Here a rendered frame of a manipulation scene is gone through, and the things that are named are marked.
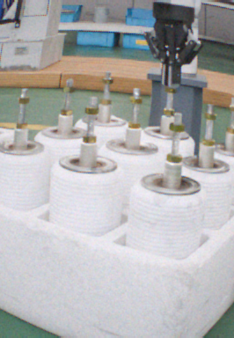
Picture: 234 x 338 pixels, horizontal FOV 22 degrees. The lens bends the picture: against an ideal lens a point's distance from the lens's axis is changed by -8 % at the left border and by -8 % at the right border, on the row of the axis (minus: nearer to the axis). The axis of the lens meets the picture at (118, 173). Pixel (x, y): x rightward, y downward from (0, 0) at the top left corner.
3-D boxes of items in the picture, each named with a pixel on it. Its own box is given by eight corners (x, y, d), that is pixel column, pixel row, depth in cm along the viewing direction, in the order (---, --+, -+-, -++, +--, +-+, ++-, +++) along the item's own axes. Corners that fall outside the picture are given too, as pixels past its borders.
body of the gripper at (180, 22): (205, 6, 94) (204, 52, 96) (171, 2, 100) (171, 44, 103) (176, 1, 89) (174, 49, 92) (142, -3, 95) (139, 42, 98)
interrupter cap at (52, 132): (68, 128, 102) (69, 123, 102) (98, 137, 97) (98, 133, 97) (32, 133, 97) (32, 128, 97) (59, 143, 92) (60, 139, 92)
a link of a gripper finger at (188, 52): (191, 38, 91) (172, 57, 96) (196, 46, 91) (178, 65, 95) (201, 40, 93) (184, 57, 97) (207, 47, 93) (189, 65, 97)
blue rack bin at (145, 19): (128, 24, 591) (129, 7, 585) (164, 27, 587) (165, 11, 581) (123, 25, 543) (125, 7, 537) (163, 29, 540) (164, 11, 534)
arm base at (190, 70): (160, 69, 151) (164, 13, 146) (196, 75, 150) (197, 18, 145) (158, 73, 142) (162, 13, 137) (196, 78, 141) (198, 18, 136)
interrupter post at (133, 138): (123, 147, 93) (125, 125, 92) (140, 148, 93) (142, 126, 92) (123, 151, 90) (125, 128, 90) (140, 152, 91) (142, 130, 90)
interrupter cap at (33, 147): (47, 157, 85) (47, 152, 84) (-3, 157, 83) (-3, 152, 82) (40, 143, 92) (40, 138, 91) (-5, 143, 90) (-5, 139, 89)
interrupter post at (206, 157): (207, 165, 88) (209, 142, 87) (216, 169, 86) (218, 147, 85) (194, 165, 87) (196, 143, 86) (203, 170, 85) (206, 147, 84)
